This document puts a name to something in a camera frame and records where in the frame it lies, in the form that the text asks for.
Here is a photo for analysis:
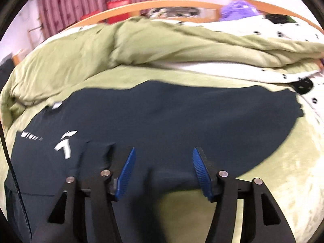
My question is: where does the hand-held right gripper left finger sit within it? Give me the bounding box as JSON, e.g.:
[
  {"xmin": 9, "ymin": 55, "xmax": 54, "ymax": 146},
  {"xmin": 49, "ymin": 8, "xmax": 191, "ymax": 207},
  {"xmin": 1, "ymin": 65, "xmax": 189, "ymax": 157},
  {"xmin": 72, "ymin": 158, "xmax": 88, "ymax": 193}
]
[{"xmin": 32, "ymin": 147, "xmax": 137, "ymax": 243}]

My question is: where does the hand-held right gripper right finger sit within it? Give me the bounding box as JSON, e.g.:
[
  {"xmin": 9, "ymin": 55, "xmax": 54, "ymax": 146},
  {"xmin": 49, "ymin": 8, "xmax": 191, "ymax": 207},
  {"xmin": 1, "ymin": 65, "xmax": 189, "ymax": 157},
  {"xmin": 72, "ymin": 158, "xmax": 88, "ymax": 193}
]
[{"xmin": 192, "ymin": 147, "xmax": 296, "ymax": 243}]

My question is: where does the dark sweatshirt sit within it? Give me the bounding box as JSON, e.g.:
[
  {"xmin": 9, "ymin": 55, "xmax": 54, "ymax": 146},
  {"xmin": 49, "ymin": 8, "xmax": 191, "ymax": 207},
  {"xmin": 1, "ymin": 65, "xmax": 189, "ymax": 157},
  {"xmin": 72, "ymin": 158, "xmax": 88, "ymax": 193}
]
[{"xmin": 4, "ymin": 80, "xmax": 304, "ymax": 243}]

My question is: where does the green velvet bed sheet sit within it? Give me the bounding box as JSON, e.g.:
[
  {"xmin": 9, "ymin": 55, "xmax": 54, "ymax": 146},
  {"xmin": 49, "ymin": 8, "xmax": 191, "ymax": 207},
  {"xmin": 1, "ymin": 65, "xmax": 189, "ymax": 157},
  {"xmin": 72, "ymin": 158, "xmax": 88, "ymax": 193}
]
[{"xmin": 0, "ymin": 66, "xmax": 324, "ymax": 243}]

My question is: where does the green quilt with floral lining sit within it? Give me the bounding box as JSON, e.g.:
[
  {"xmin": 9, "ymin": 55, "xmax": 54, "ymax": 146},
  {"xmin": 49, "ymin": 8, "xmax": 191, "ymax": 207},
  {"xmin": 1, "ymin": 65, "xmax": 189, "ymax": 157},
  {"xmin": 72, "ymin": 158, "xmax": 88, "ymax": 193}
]
[{"xmin": 0, "ymin": 15, "xmax": 324, "ymax": 132}]

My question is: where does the red chair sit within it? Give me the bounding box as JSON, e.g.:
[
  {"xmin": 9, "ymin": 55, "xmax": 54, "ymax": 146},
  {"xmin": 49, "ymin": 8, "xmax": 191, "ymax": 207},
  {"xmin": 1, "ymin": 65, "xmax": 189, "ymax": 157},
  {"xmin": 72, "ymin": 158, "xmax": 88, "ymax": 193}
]
[
  {"xmin": 106, "ymin": 0, "xmax": 131, "ymax": 11},
  {"xmin": 80, "ymin": 11, "xmax": 100, "ymax": 21}
]

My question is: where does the purple plush toy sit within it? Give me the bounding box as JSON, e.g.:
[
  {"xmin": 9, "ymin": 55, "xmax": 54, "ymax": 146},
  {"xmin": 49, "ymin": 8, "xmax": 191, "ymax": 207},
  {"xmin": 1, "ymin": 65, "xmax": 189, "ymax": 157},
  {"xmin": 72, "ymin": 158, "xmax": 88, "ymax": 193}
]
[{"xmin": 220, "ymin": 0, "xmax": 259, "ymax": 22}]

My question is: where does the black cable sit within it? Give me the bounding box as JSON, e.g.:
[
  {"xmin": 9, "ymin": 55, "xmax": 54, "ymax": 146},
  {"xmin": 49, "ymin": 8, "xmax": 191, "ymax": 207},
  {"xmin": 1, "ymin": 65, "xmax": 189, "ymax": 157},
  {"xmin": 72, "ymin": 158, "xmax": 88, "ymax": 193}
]
[{"xmin": 0, "ymin": 123, "xmax": 33, "ymax": 243}]

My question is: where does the wooden bed frame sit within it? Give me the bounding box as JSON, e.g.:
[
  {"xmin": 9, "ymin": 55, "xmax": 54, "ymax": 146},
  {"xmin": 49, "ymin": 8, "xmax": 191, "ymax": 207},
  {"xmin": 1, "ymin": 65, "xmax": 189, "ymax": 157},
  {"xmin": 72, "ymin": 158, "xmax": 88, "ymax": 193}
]
[{"xmin": 13, "ymin": 0, "xmax": 324, "ymax": 64}]

